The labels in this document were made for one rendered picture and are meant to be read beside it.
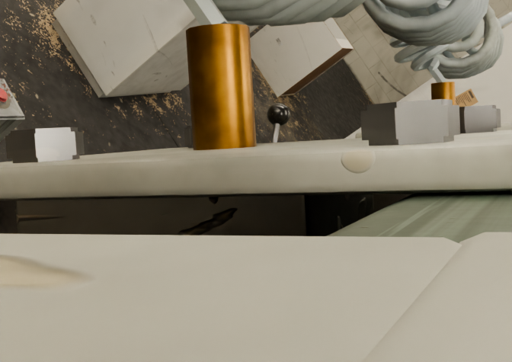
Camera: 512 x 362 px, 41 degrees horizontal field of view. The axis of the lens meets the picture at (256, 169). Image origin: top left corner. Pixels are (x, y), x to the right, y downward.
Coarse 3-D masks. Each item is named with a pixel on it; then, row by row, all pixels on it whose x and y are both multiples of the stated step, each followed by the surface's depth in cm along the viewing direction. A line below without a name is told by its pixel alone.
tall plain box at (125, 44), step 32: (96, 0) 368; (128, 0) 361; (160, 0) 354; (64, 32) 382; (96, 32) 371; (128, 32) 364; (160, 32) 357; (96, 64) 374; (128, 64) 367; (160, 64) 381
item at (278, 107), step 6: (270, 108) 112; (276, 108) 112; (282, 108) 112; (288, 108) 113; (270, 114) 112; (276, 114) 112; (282, 114) 112; (288, 114) 112; (270, 120) 112; (276, 120) 112; (282, 120) 112; (276, 126) 112; (276, 132) 111; (276, 138) 111
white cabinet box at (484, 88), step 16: (496, 64) 437; (432, 80) 453; (448, 80) 449; (464, 80) 445; (480, 80) 442; (496, 80) 438; (416, 96) 458; (464, 96) 447; (480, 96) 443; (496, 96) 439
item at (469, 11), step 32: (224, 0) 20; (256, 0) 20; (288, 0) 21; (320, 0) 22; (352, 0) 23; (384, 0) 35; (416, 0) 35; (480, 0) 39; (384, 32) 39; (416, 32) 36; (448, 32) 38; (480, 32) 52; (448, 64) 53; (480, 64) 55
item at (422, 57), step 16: (448, 0) 45; (416, 16) 48; (416, 48) 45; (432, 48) 46; (416, 64) 46; (432, 64) 47; (432, 96) 47; (448, 96) 46; (0, 208) 61; (0, 224) 61; (16, 224) 60
